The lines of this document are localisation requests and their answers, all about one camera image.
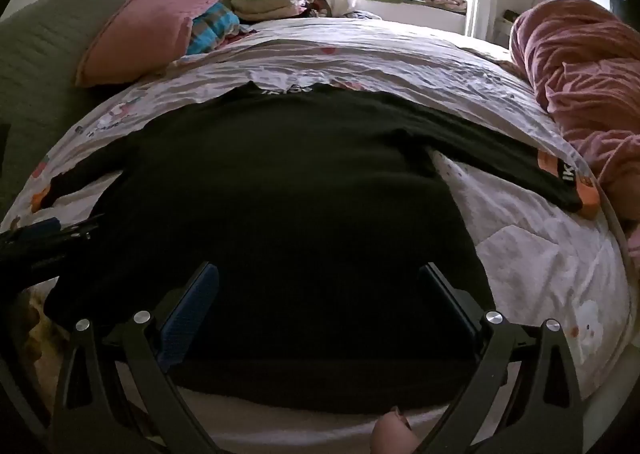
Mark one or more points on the pink pillow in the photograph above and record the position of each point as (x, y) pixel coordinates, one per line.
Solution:
(145, 29)

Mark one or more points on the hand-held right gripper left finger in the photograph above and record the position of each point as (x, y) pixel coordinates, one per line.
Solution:
(189, 306)

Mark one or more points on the pink duvet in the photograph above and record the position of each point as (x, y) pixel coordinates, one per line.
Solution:
(585, 84)

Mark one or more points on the printed white bed sheet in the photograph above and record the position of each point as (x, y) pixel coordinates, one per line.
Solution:
(530, 259)

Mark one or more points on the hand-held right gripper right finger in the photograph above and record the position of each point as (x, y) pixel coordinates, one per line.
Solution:
(450, 306)

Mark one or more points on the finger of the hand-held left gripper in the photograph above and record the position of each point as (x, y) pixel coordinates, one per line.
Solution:
(42, 229)

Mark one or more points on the blue striped blanket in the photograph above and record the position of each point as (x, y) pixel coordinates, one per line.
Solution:
(212, 27)

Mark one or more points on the grey-green quilted cushion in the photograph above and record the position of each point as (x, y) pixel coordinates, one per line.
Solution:
(40, 64)

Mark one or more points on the person's right hand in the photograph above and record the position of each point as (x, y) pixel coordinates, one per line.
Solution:
(392, 439)

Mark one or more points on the dark clothes heap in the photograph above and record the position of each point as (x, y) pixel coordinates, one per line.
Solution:
(315, 2)

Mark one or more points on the bedside table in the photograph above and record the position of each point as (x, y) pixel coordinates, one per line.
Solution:
(506, 27)

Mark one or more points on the black sweater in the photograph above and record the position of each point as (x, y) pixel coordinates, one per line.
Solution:
(275, 209)

